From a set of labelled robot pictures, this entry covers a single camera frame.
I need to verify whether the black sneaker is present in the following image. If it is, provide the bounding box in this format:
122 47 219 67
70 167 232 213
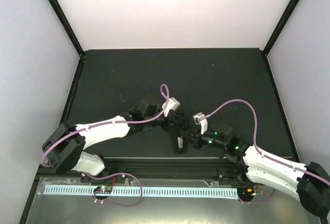
170 127 189 156

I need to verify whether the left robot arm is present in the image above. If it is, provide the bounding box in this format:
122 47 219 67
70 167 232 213
42 95 188 182

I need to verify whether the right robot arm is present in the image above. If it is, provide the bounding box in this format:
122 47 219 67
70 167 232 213
178 119 329 218

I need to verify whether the right controller board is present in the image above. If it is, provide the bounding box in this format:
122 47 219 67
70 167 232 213
237 185 265 197

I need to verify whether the controller board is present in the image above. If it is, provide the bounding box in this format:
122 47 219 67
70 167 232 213
93 185 112 194
237 185 265 197

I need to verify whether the left controller board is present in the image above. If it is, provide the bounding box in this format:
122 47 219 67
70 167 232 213
93 185 112 194

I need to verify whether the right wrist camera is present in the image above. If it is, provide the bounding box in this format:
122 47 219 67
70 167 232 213
193 112 210 134

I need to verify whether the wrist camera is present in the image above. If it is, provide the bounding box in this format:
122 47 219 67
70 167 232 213
193 112 210 134
162 97 180 117

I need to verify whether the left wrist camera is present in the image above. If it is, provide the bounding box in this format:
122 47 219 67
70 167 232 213
162 97 180 117

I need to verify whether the black aluminium rail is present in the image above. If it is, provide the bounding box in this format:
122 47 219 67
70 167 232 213
96 158 257 187

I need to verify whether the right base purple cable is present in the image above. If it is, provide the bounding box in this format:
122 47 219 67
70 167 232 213
237 189 278 206

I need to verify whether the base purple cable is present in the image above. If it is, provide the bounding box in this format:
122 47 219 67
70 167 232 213
82 172 144 206
237 189 278 206

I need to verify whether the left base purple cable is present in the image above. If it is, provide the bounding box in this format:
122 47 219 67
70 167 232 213
82 172 144 206

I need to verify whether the white slotted cable duct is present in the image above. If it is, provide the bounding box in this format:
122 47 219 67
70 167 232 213
43 185 238 200

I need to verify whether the right frame post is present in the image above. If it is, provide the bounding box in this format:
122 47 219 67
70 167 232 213
262 0 300 56

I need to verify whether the frame post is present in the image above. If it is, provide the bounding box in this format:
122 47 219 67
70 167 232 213
35 0 86 59
262 0 300 56

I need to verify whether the left frame post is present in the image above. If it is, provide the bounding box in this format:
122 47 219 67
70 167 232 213
35 0 86 59

